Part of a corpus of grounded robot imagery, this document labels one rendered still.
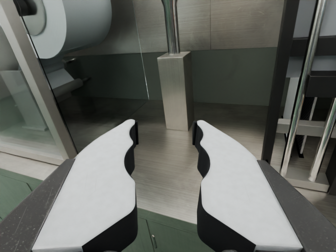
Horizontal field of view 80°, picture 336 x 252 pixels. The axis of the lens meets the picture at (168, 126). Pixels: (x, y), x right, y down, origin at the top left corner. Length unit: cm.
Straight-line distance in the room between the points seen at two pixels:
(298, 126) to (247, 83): 47
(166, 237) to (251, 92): 65
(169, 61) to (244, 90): 40
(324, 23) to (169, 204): 46
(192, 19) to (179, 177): 62
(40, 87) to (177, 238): 52
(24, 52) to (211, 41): 64
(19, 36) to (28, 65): 6
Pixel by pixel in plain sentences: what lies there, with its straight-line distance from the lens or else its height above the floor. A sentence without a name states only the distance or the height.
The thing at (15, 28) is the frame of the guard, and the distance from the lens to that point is 60.
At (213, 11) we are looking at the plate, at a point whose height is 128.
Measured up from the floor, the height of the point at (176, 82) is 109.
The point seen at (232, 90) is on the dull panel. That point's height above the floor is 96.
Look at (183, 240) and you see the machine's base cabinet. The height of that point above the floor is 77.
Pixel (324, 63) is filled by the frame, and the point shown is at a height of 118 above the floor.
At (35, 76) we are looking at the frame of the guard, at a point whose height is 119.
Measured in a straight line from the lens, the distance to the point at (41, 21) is 65.
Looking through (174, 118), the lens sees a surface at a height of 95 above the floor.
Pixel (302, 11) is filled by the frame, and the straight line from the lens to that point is 45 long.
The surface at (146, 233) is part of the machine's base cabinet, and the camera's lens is 66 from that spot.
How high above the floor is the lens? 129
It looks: 29 degrees down
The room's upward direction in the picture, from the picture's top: 7 degrees counter-clockwise
